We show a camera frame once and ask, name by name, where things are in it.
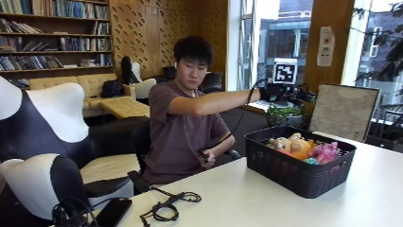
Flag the black glove cable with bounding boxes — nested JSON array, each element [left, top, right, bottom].
[[198, 78, 270, 164]]

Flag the green potted plant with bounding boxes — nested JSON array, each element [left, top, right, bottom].
[[265, 103, 309, 129]]

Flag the white marker cube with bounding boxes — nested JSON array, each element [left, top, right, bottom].
[[273, 58, 298, 85]]

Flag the the person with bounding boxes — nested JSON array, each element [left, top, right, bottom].
[[141, 35, 317, 186]]

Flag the framed grey board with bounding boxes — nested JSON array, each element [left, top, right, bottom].
[[309, 82, 383, 144]]

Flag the black office chair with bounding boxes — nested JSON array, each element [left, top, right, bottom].
[[128, 118, 243, 195]]

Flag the white paper notice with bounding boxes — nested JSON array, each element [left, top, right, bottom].
[[317, 26, 338, 68]]

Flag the beige plush toy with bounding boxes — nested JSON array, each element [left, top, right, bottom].
[[267, 131, 305, 154]]

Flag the orange plush toy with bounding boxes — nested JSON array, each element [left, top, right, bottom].
[[275, 138, 318, 161]]

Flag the pink plush toy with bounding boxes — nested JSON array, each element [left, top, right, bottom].
[[307, 141, 341, 166]]

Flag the black armchair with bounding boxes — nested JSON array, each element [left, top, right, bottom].
[[160, 65, 225, 95]]

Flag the black plastic basket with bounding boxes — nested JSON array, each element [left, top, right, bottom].
[[243, 125, 358, 200]]

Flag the beige tufted ottoman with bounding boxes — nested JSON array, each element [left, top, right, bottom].
[[98, 96, 152, 120]]

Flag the black smartphone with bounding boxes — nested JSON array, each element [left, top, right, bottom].
[[90, 197, 133, 227]]

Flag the small black white chair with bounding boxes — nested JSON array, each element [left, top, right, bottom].
[[120, 55, 157, 99]]

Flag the black backpack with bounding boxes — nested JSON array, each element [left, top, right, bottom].
[[100, 79, 126, 99]]

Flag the beige tufted sofa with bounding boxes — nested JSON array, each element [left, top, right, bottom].
[[28, 73, 138, 118]]

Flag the large black white lounge chair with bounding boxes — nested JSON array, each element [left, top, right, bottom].
[[0, 75, 141, 199]]

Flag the black white chair back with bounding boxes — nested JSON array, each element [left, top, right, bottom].
[[0, 152, 92, 227]]

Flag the rows of assorted books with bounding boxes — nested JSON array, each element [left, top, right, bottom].
[[0, 0, 113, 89]]

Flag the wooden bookshelf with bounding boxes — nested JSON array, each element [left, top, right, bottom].
[[0, 0, 116, 90]]

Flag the coiled black cable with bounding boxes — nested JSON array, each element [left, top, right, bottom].
[[138, 186, 202, 227]]

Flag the tangled black cables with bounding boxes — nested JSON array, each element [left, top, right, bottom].
[[51, 196, 101, 227]]

